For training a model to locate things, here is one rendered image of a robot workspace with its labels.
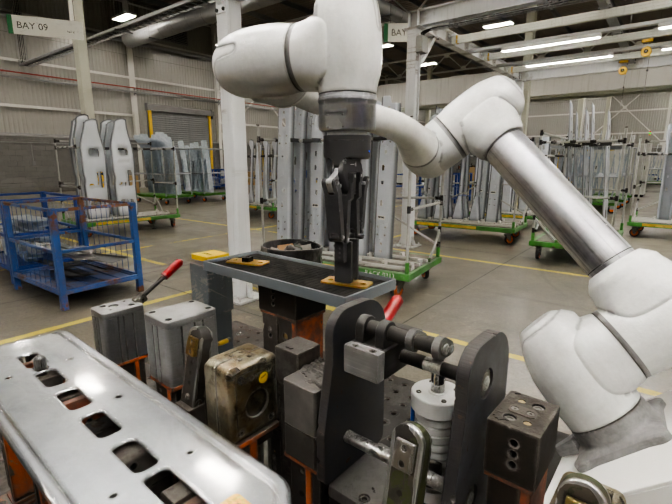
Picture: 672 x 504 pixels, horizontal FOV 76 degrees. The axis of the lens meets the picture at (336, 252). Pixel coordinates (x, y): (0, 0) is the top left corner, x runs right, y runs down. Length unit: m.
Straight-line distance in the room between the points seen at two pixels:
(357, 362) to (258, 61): 0.47
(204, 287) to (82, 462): 0.45
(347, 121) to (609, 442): 0.77
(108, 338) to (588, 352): 0.96
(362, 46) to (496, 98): 0.56
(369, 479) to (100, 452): 0.34
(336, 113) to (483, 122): 0.55
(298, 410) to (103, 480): 0.24
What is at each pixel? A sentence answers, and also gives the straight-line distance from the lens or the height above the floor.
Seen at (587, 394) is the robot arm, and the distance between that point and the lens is 1.00.
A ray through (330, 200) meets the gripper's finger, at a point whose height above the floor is 1.30.
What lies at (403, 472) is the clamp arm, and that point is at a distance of 0.49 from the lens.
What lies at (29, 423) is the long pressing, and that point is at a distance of 0.78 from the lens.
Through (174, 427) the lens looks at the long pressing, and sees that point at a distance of 0.68.
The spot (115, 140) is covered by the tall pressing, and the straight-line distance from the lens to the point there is 9.38.
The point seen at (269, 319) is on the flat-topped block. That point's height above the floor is 1.07.
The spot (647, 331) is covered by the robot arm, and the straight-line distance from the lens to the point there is 1.00.
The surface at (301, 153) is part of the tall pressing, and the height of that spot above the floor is 1.45.
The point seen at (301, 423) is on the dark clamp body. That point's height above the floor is 1.03.
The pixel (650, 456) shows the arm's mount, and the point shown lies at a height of 0.86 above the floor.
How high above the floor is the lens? 1.36
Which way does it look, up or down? 12 degrees down
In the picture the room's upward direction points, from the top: straight up
